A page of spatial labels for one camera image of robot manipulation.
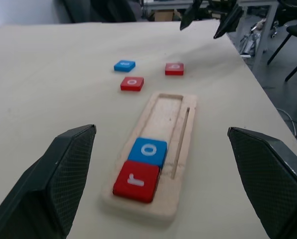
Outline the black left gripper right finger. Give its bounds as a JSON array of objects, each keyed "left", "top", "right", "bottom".
[{"left": 227, "top": 126, "right": 297, "bottom": 239}]

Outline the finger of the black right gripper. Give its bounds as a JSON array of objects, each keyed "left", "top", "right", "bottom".
[
  {"left": 213, "top": 2, "right": 243, "bottom": 39},
  {"left": 180, "top": 0, "right": 202, "bottom": 31}
]

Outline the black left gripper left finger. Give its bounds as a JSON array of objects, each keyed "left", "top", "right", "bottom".
[{"left": 0, "top": 124, "right": 97, "bottom": 239}]

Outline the red letter b block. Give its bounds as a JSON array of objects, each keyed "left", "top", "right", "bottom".
[{"left": 164, "top": 62, "right": 185, "bottom": 76}]

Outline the blue letter t block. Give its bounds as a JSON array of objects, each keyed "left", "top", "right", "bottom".
[{"left": 113, "top": 59, "right": 136, "bottom": 73}]

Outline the red letter o block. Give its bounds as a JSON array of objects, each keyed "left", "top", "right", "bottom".
[{"left": 120, "top": 76, "right": 145, "bottom": 92}]

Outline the red letter r block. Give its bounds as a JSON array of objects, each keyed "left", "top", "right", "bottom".
[{"left": 112, "top": 160, "right": 161, "bottom": 204}]

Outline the long wooden letter tray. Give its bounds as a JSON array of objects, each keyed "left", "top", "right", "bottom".
[{"left": 100, "top": 92, "right": 198, "bottom": 223}]

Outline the blue letter o block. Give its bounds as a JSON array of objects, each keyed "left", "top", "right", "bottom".
[{"left": 127, "top": 137, "right": 168, "bottom": 169}]

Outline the brown cardboard box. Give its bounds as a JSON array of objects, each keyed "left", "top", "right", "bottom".
[{"left": 154, "top": 11, "right": 175, "bottom": 22}]

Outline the white metal table leg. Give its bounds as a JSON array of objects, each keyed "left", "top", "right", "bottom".
[{"left": 252, "top": 0, "right": 279, "bottom": 73}]

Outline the black office chair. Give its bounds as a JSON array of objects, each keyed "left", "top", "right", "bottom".
[{"left": 61, "top": 0, "right": 144, "bottom": 24}]

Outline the grey floor cable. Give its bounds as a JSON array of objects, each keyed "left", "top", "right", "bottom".
[{"left": 275, "top": 107, "right": 297, "bottom": 137}]

